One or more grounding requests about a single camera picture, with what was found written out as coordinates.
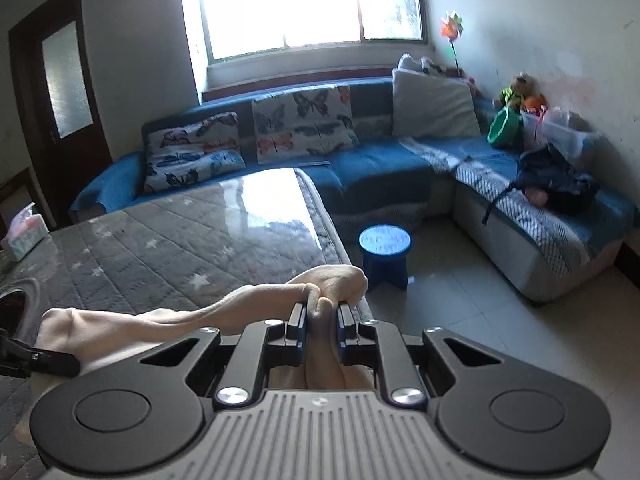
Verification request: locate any cream knit sweater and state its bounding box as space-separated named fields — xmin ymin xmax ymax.
xmin=36 ymin=264 xmax=373 ymax=390

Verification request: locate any dark blue clothes pile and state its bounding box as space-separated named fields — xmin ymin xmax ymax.
xmin=482 ymin=143 xmax=600 ymax=224

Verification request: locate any round black induction cooktop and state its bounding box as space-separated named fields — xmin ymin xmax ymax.
xmin=0 ymin=278 xmax=40 ymax=344

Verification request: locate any blue round plastic stool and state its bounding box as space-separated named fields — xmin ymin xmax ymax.
xmin=358 ymin=224 xmax=411 ymax=292

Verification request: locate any white tissue box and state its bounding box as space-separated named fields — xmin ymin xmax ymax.
xmin=1 ymin=203 xmax=49 ymax=262

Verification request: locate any blue corner sofa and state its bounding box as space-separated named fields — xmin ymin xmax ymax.
xmin=70 ymin=82 xmax=639 ymax=302

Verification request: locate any left butterfly print cushion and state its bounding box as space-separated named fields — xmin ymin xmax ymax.
xmin=144 ymin=112 xmax=246 ymax=194

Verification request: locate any butterfly print cushion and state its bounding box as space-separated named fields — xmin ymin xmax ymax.
xmin=144 ymin=112 xmax=246 ymax=194
xmin=252 ymin=84 xmax=358 ymax=165

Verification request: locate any right butterfly print cushion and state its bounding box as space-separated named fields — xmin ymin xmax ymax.
xmin=252 ymin=84 xmax=358 ymax=165

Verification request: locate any dark wooden door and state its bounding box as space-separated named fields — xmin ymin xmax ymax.
xmin=9 ymin=0 xmax=112 ymax=228

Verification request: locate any grey plain pillow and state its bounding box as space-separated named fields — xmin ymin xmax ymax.
xmin=392 ymin=53 xmax=480 ymax=138

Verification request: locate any green plastic bowl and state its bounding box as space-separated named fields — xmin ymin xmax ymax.
xmin=487 ymin=106 xmax=523 ymax=151

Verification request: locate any clear plastic storage box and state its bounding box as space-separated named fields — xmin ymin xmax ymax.
xmin=521 ymin=110 xmax=604 ymax=166

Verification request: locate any plush teddy toy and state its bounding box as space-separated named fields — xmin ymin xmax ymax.
xmin=492 ymin=73 xmax=548 ymax=116

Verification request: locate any colourful pinwheel toy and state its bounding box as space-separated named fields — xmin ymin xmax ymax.
xmin=440 ymin=11 xmax=463 ymax=70

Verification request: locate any window with frame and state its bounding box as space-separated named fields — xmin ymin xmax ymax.
xmin=182 ymin=0 xmax=425 ymax=63

